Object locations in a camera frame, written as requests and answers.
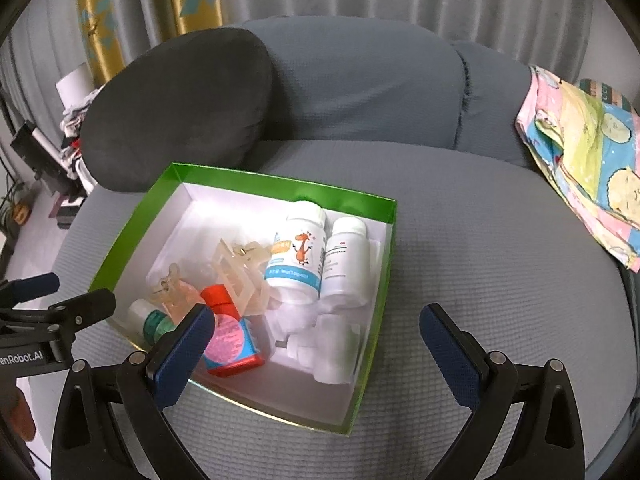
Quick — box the red bottle pink label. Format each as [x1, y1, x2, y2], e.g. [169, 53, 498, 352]
[199, 284, 266, 377]

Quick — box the grey sofa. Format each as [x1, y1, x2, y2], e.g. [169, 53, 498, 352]
[50, 15, 640, 480]

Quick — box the green cardboard box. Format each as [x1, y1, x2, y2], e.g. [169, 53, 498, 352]
[87, 161, 399, 438]

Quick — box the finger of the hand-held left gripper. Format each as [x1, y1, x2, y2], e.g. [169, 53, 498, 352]
[0, 273, 61, 309]
[30, 288, 117, 334]

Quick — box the person's left hand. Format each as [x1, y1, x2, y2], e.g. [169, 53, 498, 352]
[0, 377, 37, 443]

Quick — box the pile of clothes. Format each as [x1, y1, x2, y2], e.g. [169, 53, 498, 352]
[57, 89, 101, 196]

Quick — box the beige rectangular hair clip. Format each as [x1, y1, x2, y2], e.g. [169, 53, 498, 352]
[209, 240, 273, 317]

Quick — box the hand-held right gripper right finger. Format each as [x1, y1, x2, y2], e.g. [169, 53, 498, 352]
[420, 303, 586, 480]

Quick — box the white plug-in device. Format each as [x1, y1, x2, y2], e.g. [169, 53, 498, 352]
[270, 305, 368, 385]

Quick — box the black device with white roll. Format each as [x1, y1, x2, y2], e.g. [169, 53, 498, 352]
[10, 120, 71, 196]

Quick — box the plain white pill bottle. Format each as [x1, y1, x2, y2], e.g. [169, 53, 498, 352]
[319, 216, 369, 311]

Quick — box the white board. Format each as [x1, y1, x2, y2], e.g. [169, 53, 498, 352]
[55, 62, 96, 108]

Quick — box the dark grey cushion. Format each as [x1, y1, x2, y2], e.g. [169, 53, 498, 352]
[79, 26, 273, 193]

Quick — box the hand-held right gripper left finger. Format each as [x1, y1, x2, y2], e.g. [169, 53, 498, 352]
[50, 304, 216, 480]

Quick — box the colourful printed blanket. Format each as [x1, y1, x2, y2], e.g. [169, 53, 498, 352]
[515, 65, 640, 273]

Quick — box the white bottle cartoon label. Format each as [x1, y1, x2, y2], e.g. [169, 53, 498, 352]
[264, 201, 327, 306]

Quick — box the small green white bottle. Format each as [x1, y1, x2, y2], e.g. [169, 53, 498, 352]
[126, 299, 176, 351]

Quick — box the small black device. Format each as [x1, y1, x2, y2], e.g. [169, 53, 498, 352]
[49, 194, 87, 230]

